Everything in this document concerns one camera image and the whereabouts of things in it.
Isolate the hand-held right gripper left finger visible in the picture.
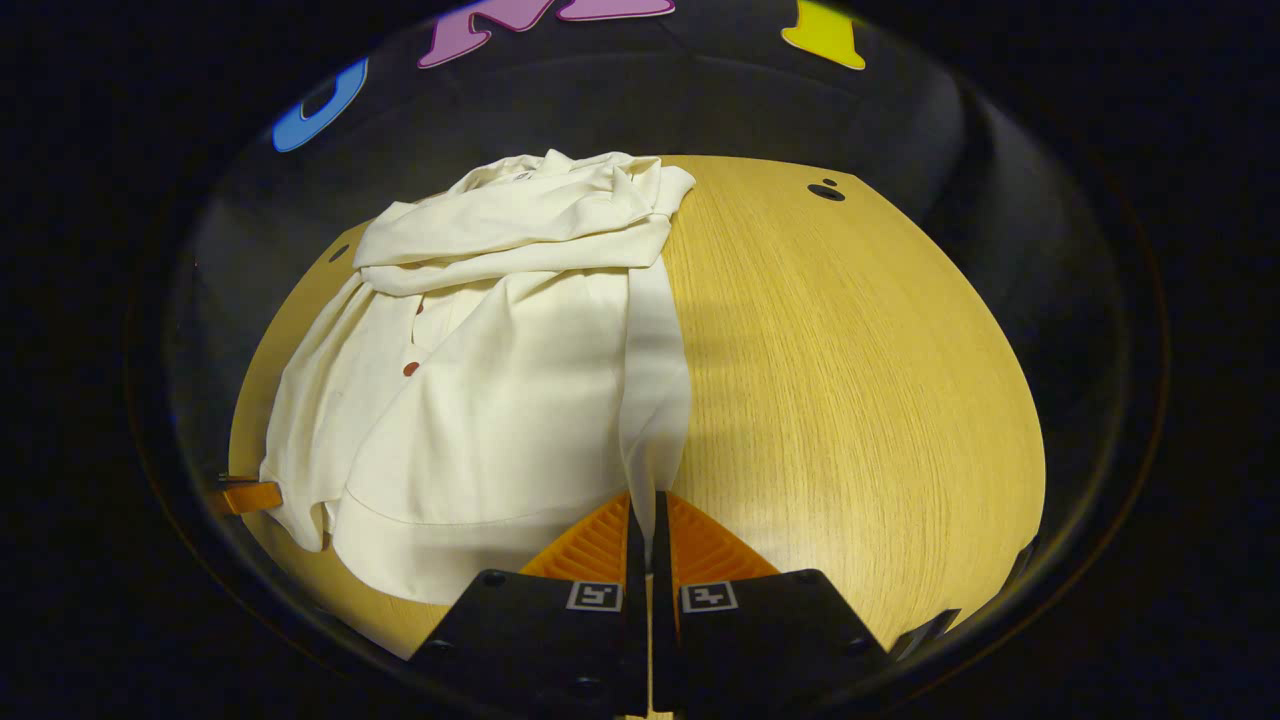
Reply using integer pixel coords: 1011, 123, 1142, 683
410, 490, 649, 719

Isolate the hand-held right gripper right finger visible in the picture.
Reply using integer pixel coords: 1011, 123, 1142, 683
652, 490, 961, 716

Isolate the cream white button shirt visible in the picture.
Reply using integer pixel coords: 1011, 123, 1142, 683
258, 150, 698, 607

